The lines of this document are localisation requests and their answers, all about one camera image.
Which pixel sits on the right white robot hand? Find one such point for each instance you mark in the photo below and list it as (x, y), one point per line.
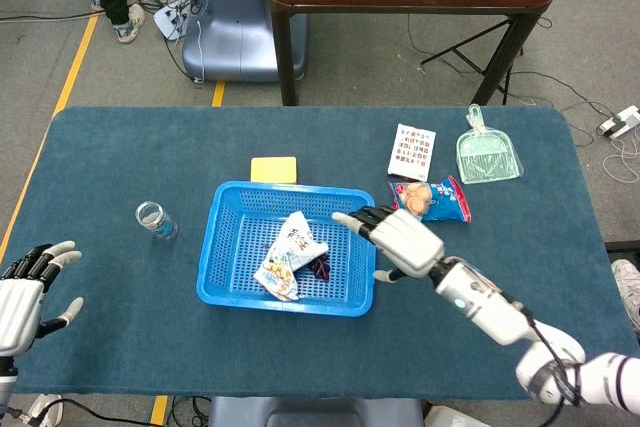
(407, 242)

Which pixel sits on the blue table cloth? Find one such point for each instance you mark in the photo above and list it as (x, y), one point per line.
(125, 157)

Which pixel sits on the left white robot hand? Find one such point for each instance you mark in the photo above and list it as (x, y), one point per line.
(17, 312)

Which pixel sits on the clear glass jar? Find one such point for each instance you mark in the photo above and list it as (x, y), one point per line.
(156, 221)

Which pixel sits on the white card with tile print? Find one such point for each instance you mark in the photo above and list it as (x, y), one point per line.
(412, 149)

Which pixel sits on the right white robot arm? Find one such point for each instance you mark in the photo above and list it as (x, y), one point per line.
(492, 309)

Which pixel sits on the white snack bag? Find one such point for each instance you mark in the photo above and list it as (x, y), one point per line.
(287, 259)

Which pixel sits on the blue red snack bag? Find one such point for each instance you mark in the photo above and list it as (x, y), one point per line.
(440, 199)

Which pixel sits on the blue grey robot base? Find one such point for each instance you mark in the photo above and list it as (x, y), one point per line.
(235, 32)

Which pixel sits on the grey blue robot chassis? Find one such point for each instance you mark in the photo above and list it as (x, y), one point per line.
(310, 412)

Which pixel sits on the white power strip with plugs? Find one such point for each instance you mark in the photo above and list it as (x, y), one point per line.
(172, 19)

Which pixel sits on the yellow sticky note pad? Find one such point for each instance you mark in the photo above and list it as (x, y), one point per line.
(273, 169)

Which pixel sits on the white power strip black plug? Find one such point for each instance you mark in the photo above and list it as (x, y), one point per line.
(622, 122)

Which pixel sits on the dark red grape bunch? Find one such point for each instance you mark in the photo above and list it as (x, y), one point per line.
(320, 267)

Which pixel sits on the blue plastic basket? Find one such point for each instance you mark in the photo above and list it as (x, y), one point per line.
(235, 247)

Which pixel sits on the green dustpan in plastic bag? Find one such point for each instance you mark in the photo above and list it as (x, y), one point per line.
(485, 157)

